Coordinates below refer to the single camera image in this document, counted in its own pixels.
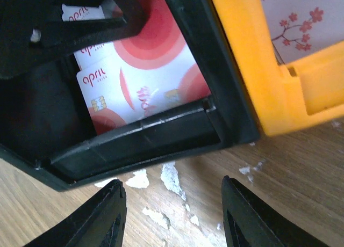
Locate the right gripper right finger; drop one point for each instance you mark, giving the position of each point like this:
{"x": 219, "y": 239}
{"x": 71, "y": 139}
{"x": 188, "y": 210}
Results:
{"x": 249, "y": 221}

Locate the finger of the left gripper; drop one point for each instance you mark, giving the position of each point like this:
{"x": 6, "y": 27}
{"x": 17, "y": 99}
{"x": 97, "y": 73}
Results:
{"x": 32, "y": 33}

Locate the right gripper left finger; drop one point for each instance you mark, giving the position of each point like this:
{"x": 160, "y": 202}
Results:
{"x": 100, "y": 221}

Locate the red white card stack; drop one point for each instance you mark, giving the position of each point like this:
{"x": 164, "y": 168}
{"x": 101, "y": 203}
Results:
{"x": 130, "y": 79}

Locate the white pink card stack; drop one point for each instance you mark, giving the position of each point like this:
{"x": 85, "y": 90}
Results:
{"x": 299, "y": 28}

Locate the black bin left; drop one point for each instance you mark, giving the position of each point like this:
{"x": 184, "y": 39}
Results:
{"x": 47, "y": 131}

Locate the orange bin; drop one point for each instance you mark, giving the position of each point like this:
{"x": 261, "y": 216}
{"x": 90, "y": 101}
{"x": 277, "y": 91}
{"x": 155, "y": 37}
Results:
{"x": 286, "y": 97}

